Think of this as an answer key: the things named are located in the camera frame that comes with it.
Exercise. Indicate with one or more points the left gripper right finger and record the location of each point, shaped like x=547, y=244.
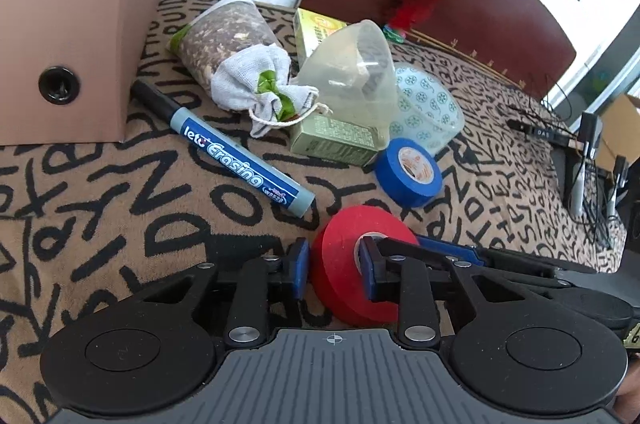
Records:
x=412, y=278

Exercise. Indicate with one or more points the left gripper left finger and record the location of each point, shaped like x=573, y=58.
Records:
x=268, y=292

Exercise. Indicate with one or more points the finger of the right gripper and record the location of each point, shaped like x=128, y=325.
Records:
x=462, y=252

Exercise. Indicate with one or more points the red tape roll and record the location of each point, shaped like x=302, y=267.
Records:
x=334, y=272

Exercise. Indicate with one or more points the blue tape roll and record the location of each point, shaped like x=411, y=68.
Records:
x=408, y=174

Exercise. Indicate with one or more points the blue whiteboard marker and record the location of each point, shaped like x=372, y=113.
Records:
x=258, y=174

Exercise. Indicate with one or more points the clear plastic funnel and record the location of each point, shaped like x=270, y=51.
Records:
x=354, y=73

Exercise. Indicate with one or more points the grain-filled drawstring pouch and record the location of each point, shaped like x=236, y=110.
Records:
x=231, y=51

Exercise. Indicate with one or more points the patterned clear tape roll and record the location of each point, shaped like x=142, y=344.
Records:
x=426, y=111

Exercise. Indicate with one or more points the green cardboard box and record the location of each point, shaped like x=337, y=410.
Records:
x=320, y=136

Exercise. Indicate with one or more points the letter-patterned beige mat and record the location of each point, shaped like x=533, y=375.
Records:
x=84, y=225

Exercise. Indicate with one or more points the brown cardboard box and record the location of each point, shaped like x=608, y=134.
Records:
x=67, y=67

